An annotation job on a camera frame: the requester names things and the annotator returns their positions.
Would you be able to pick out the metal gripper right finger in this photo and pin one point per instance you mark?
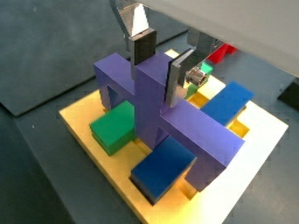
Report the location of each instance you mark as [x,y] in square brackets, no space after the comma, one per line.
[184,66]

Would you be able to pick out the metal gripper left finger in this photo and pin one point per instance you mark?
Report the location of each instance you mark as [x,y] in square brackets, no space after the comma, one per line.
[139,35]

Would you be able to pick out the purple cross-shaped block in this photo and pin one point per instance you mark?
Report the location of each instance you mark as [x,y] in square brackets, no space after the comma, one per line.
[220,142]

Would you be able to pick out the yellow slotted base board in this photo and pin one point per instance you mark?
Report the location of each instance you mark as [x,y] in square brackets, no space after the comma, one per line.
[181,206]

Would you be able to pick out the red cross-shaped block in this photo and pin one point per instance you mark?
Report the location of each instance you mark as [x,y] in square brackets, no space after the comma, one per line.
[217,55]

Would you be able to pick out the green bar block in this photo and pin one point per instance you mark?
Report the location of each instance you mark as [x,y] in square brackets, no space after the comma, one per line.
[114,127]

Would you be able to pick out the blue bar block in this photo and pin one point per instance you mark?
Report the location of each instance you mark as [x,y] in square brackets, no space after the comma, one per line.
[171,161]

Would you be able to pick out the black angle bracket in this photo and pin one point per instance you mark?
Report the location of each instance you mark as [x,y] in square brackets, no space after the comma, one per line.
[289,95]

